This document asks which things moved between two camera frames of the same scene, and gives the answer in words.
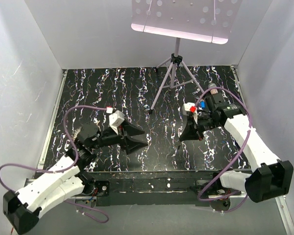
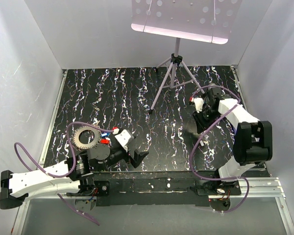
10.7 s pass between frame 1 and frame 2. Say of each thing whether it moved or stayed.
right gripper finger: moved
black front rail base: stayed
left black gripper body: moved
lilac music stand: stayed
